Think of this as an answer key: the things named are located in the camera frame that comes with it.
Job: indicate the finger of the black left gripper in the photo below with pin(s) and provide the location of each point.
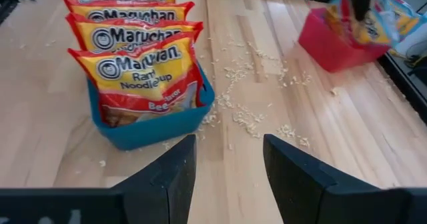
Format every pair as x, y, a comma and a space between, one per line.
362, 0

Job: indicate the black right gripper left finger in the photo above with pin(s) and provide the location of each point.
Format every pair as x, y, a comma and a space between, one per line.
133, 204

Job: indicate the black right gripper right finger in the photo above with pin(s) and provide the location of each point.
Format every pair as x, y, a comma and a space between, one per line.
333, 204

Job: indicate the blue-edged yellow ramen packet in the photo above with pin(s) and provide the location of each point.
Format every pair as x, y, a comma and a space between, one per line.
370, 30
407, 20

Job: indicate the red plastic bin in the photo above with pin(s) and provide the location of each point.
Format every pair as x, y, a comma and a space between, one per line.
333, 50

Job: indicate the blue plastic bin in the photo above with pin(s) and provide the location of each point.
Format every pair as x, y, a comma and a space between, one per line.
156, 130

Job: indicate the scattered dry noodle crumbs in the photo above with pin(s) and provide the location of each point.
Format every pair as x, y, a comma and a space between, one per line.
247, 117

